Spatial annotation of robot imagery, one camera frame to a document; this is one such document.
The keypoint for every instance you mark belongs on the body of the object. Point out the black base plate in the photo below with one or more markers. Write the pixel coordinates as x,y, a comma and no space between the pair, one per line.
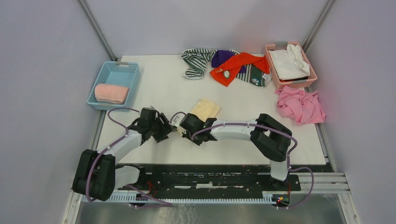
216,181

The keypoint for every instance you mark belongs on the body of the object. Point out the white cloth in basket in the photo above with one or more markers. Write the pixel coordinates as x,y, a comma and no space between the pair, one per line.
289,63

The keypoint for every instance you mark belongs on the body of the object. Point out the green white striped towel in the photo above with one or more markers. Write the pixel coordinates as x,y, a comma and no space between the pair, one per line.
197,60

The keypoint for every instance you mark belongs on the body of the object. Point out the yellow towel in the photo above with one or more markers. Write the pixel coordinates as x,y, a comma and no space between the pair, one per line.
204,109

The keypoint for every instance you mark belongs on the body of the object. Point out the light pink towel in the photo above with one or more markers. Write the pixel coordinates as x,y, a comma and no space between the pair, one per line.
111,93

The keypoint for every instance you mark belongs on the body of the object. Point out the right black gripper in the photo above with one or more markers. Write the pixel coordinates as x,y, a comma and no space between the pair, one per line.
186,134

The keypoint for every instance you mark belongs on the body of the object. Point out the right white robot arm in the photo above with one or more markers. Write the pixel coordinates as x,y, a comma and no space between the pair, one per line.
270,137

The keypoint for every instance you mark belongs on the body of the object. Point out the orange towel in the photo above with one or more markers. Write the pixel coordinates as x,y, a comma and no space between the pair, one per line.
228,71

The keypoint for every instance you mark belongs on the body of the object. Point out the dark green striped towel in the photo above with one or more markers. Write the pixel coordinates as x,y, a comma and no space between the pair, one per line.
255,76

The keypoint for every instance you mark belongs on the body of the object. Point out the blue plastic basket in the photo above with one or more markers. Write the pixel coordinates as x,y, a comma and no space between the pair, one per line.
125,74

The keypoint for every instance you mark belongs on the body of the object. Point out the purple towel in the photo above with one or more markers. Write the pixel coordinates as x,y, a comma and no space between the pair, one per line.
221,56

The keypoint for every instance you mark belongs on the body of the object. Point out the white cable duct rail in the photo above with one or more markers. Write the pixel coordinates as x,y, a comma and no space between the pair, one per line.
130,197

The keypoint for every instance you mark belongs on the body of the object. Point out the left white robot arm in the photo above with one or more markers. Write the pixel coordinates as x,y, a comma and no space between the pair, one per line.
95,177

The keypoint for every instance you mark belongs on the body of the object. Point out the bright pink cloth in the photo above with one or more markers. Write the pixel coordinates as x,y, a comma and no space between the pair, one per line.
300,106

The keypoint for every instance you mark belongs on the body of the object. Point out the pink plastic basket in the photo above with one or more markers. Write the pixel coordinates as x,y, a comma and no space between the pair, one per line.
295,83

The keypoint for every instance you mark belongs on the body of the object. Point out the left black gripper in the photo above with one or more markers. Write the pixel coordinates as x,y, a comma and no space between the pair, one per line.
166,128

